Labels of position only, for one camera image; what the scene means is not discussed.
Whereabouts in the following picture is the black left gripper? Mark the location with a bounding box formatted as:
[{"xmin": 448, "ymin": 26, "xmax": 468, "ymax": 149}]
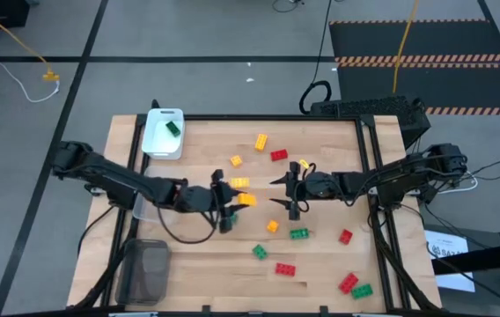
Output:
[{"xmin": 178, "ymin": 168, "xmax": 251, "ymax": 234}]

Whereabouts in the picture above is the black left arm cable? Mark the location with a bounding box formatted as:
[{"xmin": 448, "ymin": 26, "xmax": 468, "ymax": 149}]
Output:
[{"xmin": 156, "ymin": 204, "xmax": 218, "ymax": 245}]

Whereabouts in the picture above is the yellow hanging cable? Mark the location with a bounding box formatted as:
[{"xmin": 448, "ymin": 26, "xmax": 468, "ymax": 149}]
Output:
[{"xmin": 391, "ymin": 0, "xmax": 422, "ymax": 94}]

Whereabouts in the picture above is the black coiled cable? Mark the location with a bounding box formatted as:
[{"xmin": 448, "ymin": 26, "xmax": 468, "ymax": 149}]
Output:
[{"xmin": 298, "ymin": 0, "xmax": 335, "ymax": 115}]

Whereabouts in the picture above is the black perforated computer case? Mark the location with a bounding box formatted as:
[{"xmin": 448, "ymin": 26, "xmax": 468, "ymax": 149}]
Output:
[{"xmin": 309, "ymin": 95, "xmax": 432, "ymax": 151}]

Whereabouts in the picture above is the clear plastic bin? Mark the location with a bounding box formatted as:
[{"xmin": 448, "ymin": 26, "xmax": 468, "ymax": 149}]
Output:
[{"xmin": 131, "ymin": 165, "xmax": 189, "ymax": 224}]

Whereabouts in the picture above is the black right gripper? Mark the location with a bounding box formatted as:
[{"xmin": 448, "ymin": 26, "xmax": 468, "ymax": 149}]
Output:
[{"xmin": 269, "ymin": 161, "xmax": 335, "ymax": 221}]

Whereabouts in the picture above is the yellow floor cable with connector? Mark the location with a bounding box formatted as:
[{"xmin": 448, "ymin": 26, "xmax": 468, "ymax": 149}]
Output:
[{"xmin": 0, "ymin": 0, "xmax": 61, "ymax": 83}]

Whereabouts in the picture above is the white printed paper sheet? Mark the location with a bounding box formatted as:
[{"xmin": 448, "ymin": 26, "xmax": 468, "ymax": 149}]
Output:
[{"xmin": 424, "ymin": 229, "xmax": 476, "ymax": 293}]

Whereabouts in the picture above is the black beam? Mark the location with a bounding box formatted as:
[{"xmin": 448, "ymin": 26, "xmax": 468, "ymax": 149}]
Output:
[{"xmin": 430, "ymin": 240, "xmax": 500, "ymax": 276}]

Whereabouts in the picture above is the smoky dark plastic bin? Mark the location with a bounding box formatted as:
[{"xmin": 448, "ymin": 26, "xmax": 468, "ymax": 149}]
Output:
[{"xmin": 114, "ymin": 238, "xmax": 173, "ymax": 306}]

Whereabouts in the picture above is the long red toy brick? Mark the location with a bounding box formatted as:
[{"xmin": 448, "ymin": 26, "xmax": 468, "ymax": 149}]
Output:
[
  {"xmin": 274, "ymin": 262, "xmax": 298, "ymax": 278},
  {"xmin": 338, "ymin": 272, "xmax": 360, "ymax": 296}
]

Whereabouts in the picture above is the white floor cable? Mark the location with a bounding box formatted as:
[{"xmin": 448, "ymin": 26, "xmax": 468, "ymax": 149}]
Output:
[{"xmin": 0, "ymin": 0, "xmax": 61, "ymax": 104}]

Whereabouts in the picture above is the black hazard-striped floor mat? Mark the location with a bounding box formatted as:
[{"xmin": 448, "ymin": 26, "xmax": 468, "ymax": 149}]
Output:
[{"xmin": 328, "ymin": 18, "xmax": 500, "ymax": 116}]

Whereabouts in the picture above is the white plastic bin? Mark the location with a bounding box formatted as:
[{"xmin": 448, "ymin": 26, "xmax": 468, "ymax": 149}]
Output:
[{"xmin": 141, "ymin": 107, "xmax": 186, "ymax": 160}]

